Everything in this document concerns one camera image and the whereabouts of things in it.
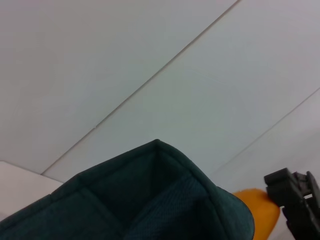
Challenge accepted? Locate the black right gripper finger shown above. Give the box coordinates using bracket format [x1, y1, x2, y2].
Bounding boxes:
[264, 167, 320, 240]

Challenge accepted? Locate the orange yellow pear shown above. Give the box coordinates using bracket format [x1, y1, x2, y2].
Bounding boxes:
[232, 187, 281, 240]

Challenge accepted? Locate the dark teal insulated lunch bag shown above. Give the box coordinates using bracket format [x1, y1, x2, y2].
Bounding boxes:
[0, 139, 256, 240]

